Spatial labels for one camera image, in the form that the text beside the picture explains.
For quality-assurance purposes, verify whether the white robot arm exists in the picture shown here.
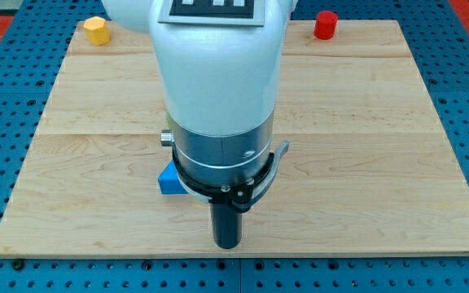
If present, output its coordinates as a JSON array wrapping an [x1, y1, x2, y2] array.
[[103, 0, 296, 187]]

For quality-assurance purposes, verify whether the blue cube block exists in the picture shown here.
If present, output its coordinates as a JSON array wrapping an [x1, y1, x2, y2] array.
[[158, 160, 187, 195]]

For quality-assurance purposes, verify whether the black cylindrical end effector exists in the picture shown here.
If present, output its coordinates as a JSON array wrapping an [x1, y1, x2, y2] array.
[[210, 203, 242, 249]]

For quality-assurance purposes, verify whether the fiducial marker tag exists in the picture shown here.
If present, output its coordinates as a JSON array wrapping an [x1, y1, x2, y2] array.
[[158, 0, 265, 27]]

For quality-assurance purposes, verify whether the wooden board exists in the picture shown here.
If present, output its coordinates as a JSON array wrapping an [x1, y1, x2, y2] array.
[[0, 20, 469, 259]]

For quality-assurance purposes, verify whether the red cylinder block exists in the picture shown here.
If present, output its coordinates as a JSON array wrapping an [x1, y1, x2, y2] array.
[[313, 11, 339, 40]]

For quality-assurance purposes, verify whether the yellow hexagonal block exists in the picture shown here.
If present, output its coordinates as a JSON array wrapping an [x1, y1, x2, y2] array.
[[83, 16, 111, 46]]

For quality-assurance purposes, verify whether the black clamp ring with lever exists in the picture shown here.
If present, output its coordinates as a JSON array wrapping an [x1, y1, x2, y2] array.
[[172, 140, 291, 214]]

